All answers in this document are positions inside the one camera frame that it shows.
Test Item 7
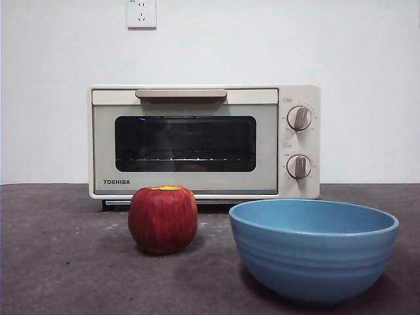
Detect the red apple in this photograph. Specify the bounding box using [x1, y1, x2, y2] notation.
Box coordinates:
[127, 185, 199, 255]

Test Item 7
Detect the oven door with beige handle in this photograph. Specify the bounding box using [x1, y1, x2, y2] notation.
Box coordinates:
[91, 88, 279, 196]

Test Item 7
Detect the blue ribbed bowl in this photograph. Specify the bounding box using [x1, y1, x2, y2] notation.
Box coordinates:
[228, 198, 400, 306]

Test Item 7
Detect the beige round oven knob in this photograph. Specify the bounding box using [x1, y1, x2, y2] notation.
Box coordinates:
[287, 105, 313, 131]
[286, 154, 312, 180]

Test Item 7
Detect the silver oven crumb tray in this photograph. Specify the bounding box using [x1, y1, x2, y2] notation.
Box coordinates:
[104, 199, 230, 206]

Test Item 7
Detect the cream Toshiba toaster oven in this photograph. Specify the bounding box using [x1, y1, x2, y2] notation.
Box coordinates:
[88, 84, 321, 213]

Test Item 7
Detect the metal wire oven rack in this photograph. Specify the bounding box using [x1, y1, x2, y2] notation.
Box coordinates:
[126, 156, 242, 163]

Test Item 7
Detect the white wall socket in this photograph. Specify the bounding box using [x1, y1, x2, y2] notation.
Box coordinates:
[127, 0, 158, 30]

